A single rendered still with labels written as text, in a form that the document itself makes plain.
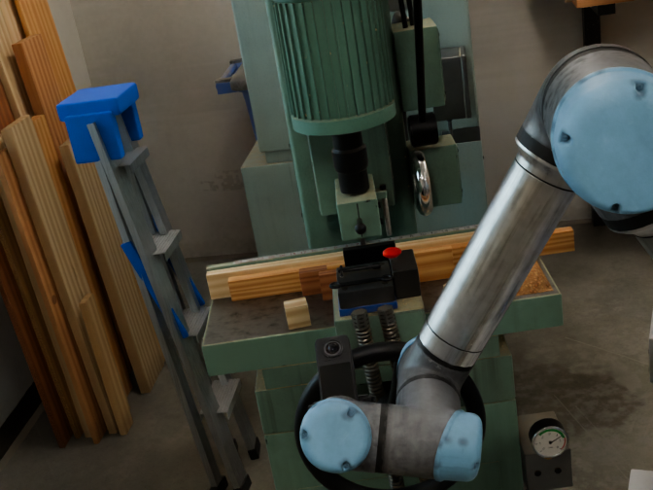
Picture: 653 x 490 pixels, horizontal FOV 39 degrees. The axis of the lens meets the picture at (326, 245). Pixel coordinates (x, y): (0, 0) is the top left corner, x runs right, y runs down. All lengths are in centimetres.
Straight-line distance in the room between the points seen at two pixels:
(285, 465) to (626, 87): 106
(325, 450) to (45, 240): 200
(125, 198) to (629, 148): 169
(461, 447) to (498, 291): 18
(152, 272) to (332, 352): 127
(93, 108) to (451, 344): 144
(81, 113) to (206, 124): 177
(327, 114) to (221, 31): 249
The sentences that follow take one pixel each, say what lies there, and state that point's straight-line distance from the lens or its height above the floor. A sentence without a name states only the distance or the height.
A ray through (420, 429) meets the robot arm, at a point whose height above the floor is 105.
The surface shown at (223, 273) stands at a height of 95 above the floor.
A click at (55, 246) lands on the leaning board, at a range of 291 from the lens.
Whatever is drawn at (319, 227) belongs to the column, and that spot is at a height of 94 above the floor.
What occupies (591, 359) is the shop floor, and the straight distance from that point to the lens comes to 313.
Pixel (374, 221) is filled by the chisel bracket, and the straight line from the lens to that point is 159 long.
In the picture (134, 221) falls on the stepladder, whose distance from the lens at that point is 237.
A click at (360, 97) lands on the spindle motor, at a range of 149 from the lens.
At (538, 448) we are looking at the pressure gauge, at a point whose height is 65.
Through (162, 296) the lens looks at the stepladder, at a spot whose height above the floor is 64.
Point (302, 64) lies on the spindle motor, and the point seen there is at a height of 132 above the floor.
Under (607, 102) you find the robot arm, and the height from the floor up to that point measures 139.
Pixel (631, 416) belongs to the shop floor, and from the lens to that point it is 286.
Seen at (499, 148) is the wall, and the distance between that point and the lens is 399.
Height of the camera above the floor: 161
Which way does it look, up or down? 23 degrees down
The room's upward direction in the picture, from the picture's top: 10 degrees counter-clockwise
